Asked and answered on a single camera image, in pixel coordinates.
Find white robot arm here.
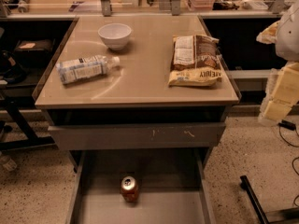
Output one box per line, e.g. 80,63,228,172
256,0,299,126

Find clear plastic water bottle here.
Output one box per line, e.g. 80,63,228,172
55,55,120,84

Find open middle drawer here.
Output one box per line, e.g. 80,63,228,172
65,148,216,224

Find brown yellow chip bag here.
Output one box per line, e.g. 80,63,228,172
168,35,222,87

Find black metal floor bar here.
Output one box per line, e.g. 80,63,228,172
239,175,299,224

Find black side table frame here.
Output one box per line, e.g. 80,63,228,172
0,77,56,151

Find white ceramic bowl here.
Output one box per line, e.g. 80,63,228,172
98,23,132,50

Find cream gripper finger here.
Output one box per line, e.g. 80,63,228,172
258,62,299,126
256,21,278,44

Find black power adapter cable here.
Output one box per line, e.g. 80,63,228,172
274,119,299,207

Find grey drawer cabinet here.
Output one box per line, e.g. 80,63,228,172
35,14,239,161

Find red coke can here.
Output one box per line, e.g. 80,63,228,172
121,176,139,203

